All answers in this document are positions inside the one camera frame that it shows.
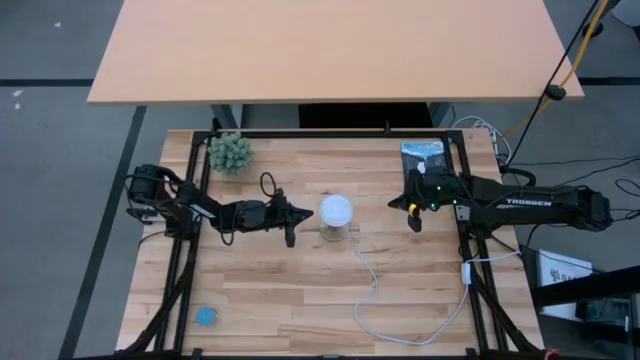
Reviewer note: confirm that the green artificial plant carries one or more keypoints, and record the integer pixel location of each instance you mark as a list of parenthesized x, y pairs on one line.
[(230, 153)]

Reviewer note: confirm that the small blue round lid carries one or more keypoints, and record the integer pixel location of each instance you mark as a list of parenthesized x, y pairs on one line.
[(206, 316)]

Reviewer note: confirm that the black aluminium table frame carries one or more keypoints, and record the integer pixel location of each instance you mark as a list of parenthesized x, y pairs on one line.
[(325, 134)]

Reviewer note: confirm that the white printed paper sign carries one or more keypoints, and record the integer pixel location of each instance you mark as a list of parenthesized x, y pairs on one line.
[(562, 272)]

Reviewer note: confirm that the large light wooden desk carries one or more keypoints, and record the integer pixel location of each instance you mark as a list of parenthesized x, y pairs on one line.
[(325, 50)]

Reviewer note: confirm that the wooden lamp socket base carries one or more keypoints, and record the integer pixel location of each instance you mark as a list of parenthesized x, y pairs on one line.
[(334, 234)]

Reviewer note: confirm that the black equipment stand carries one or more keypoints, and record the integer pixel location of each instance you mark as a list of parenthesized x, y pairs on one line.
[(590, 300)]

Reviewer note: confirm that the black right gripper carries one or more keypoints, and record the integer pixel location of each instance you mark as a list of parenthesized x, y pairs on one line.
[(435, 190)]

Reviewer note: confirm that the black round foot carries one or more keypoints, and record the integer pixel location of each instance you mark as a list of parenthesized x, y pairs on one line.
[(593, 29)]

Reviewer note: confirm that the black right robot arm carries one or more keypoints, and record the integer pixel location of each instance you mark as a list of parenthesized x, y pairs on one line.
[(530, 205)]

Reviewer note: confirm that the white frosted lightbulb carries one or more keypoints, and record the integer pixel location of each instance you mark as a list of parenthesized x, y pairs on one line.
[(336, 210)]

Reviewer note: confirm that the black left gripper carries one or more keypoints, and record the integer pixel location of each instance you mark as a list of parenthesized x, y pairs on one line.
[(265, 215)]

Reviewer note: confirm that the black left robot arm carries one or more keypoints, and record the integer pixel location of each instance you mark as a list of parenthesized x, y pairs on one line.
[(192, 205)]

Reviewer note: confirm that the grey desk leg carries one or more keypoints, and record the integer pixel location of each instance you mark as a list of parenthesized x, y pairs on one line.
[(226, 116), (441, 115)]

